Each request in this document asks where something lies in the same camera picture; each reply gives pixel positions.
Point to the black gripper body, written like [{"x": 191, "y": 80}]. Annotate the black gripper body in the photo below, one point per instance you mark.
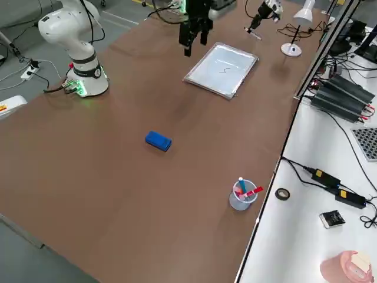
[
  {"x": 198, "y": 10},
  {"x": 266, "y": 11}
]

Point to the blue white whiteboard marker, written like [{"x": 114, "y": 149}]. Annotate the blue white whiteboard marker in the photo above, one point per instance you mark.
[{"x": 254, "y": 35}]

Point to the blue whiteboard eraser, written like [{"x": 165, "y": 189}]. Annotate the blue whiteboard eraser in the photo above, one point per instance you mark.
[{"x": 158, "y": 141}]

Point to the silver framed whiteboard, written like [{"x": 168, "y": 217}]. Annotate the silver framed whiteboard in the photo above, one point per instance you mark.
[{"x": 224, "y": 73}]

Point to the blue marker white cap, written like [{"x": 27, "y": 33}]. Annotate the blue marker white cap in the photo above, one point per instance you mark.
[{"x": 242, "y": 185}]

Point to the red marker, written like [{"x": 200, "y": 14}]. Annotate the red marker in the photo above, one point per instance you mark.
[{"x": 253, "y": 192}]

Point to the white desk lamp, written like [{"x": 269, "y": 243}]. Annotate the white desk lamp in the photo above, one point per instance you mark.
[{"x": 303, "y": 13}]

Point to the black finned power supply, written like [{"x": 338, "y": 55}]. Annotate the black finned power supply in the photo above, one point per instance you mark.
[
  {"x": 353, "y": 88},
  {"x": 335, "y": 103}
]

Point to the checkered calibration board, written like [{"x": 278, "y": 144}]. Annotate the checkered calibration board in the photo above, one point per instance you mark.
[{"x": 366, "y": 144}]

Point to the white power strip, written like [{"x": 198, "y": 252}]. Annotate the white power strip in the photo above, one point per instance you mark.
[{"x": 29, "y": 73}]

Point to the black power adapter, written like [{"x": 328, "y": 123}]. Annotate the black power adapter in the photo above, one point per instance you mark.
[
  {"x": 325, "y": 177},
  {"x": 350, "y": 199}
]

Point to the black tape roll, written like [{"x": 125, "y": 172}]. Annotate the black tape roll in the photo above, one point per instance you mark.
[{"x": 278, "y": 194}]

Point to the clear plastic pen cup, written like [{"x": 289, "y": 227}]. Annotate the clear plastic pen cup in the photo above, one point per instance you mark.
[{"x": 240, "y": 203}]

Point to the white box yellow label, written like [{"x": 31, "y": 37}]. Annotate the white box yellow label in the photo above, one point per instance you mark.
[{"x": 11, "y": 107}]

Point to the pink round container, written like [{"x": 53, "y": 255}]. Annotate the pink round container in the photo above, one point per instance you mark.
[{"x": 338, "y": 268}]

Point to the aluminium frame post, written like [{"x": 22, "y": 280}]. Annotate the aluminium frame post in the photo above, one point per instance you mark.
[{"x": 324, "y": 47}]

